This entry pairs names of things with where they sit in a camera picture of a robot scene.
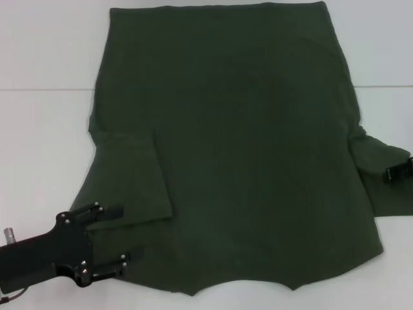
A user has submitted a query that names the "dark green shirt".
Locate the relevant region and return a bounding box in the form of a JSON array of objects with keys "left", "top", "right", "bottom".
[{"left": 66, "top": 1, "right": 413, "bottom": 296}]

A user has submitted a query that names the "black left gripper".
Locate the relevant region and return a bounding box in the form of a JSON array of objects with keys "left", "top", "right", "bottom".
[{"left": 0, "top": 201, "right": 145, "bottom": 287}]

